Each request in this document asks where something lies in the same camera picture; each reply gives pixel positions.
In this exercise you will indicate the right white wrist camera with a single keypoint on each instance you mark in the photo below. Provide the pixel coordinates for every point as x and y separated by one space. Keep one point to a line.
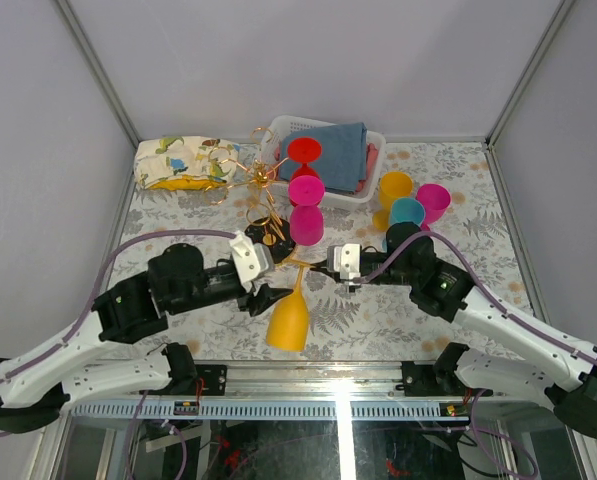
344 260

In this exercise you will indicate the blue folded cloth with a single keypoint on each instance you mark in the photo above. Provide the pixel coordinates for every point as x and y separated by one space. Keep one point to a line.
342 165

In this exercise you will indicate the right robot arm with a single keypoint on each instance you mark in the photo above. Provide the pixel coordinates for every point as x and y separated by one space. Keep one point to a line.
556 370

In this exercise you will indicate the white plastic basket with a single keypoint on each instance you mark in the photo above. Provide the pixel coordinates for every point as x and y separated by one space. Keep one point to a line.
284 125

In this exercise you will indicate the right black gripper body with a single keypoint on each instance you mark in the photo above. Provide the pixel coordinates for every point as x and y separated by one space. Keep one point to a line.
374 258

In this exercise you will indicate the magenta plastic goblet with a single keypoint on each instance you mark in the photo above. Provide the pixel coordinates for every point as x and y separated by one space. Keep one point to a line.
435 199
306 219

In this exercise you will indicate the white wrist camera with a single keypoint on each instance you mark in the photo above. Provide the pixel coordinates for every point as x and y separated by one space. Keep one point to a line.
251 260
344 260

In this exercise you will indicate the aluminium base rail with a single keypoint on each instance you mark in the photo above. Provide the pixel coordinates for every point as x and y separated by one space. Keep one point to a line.
293 390

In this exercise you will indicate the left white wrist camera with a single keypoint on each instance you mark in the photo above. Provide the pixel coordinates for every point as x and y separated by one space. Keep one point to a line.
251 260

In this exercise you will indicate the blue plastic goblet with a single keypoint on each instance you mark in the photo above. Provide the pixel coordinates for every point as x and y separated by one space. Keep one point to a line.
403 209

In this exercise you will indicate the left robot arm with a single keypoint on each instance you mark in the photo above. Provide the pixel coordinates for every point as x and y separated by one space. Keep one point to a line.
140 306

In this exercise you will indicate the yellow plastic goblet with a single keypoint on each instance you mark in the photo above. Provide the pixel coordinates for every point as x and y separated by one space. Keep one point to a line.
392 186
289 322

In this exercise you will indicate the gold wine glass rack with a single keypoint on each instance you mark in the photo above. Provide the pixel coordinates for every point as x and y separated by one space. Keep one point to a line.
257 176

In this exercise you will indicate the dinosaur print cloth bag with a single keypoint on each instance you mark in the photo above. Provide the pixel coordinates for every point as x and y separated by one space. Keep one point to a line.
185 163

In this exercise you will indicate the red plastic wine glass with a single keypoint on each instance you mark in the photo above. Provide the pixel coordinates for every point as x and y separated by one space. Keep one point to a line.
304 151

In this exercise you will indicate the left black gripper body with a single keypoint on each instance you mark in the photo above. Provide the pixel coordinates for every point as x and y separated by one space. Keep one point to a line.
221 288

